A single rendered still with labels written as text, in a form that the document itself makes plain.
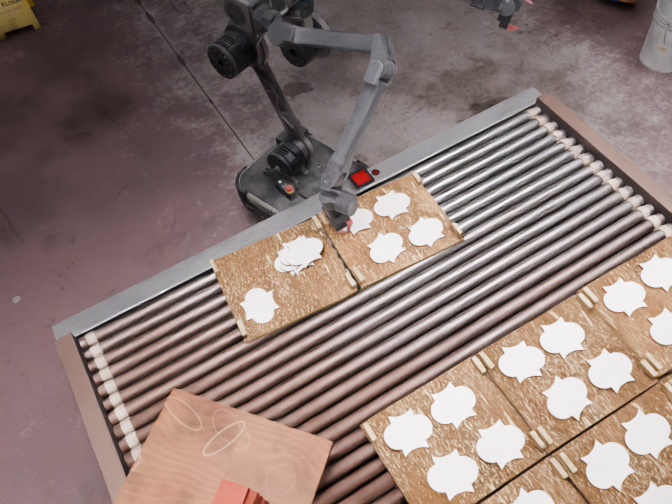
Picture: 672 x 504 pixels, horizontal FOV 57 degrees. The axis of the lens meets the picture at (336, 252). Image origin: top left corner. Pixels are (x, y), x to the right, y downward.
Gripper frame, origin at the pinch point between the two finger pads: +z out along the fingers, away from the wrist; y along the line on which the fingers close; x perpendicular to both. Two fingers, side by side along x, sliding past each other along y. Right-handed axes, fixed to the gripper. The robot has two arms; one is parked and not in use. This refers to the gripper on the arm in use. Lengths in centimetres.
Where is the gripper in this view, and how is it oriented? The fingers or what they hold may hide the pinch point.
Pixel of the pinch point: (342, 225)
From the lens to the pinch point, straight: 222.3
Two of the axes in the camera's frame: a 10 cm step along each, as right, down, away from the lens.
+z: 2.7, 4.6, 8.4
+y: -4.5, -7.1, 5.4
